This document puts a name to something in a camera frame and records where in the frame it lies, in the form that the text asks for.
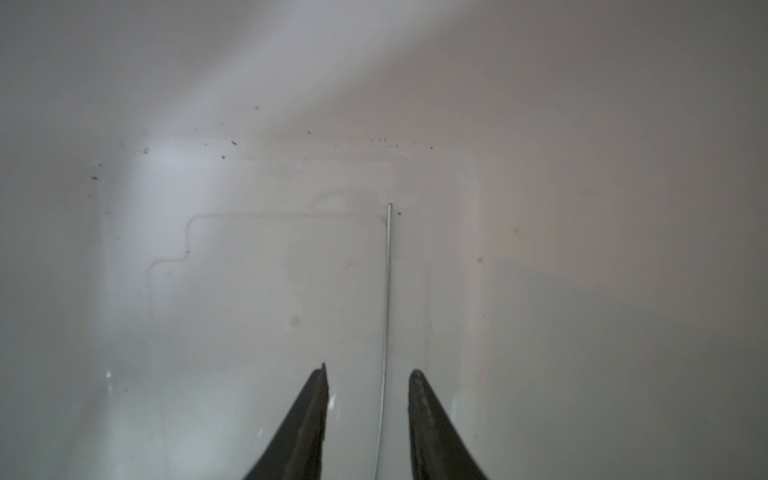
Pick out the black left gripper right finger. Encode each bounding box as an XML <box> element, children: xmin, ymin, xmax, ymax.
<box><xmin>408</xmin><ymin>369</ymin><xmax>488</xmax><ymax>480</ymax></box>

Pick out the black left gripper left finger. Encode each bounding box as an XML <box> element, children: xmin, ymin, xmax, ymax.
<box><xmin>244</xmin><ymin>364</ymin><xmax>329</xmax><ymax>480</ymax></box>

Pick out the thin metal wire spatula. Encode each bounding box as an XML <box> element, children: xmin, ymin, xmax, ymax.
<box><xmin>372</xmin><ymin>202</ymin><xmax>393</xmax><ymax>480</ymax></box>

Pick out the white plastic storage bin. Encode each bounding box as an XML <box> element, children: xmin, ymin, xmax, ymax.
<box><xmin>1</xmin><ymin>1</ymin><xmax>767</xmax><ymax>479</ymax></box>

